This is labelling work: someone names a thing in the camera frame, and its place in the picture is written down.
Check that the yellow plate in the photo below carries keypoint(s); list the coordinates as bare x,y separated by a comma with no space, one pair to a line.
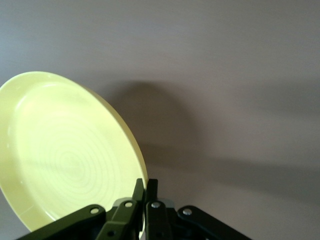
62,150

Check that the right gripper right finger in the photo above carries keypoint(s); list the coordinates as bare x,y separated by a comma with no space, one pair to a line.
156,220

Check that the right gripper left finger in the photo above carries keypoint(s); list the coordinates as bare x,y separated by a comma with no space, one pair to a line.
120,217

